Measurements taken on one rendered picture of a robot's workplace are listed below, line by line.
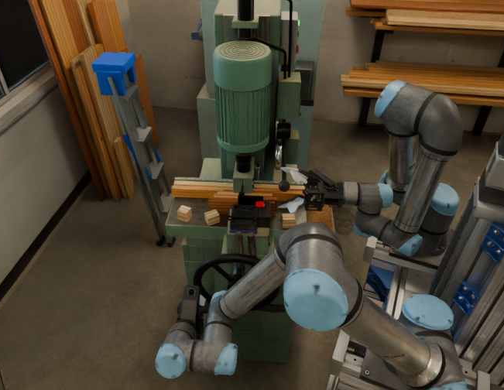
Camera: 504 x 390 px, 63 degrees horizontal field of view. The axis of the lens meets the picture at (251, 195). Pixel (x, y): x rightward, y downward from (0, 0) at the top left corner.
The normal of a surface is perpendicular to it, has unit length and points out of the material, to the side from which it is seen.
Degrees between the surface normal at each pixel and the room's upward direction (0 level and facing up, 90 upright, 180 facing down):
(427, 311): 8
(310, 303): 85
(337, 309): 85
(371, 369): 0
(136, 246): 0
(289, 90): 90
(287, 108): 90
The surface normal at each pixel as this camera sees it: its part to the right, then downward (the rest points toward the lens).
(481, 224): -0.40, 0.58
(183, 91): -0.14, 0.63
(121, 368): 0.00, -0.77
